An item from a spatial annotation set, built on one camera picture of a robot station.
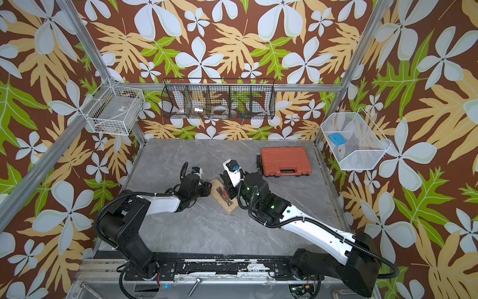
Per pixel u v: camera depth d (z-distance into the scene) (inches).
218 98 38.0
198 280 27.7
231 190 24.4
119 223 18.8
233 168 22.6
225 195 25.6
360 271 14.9
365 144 30.9
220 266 29.6
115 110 33.4
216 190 35.7
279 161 41.5
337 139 33.9
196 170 34.0
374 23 28.0
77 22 28.1
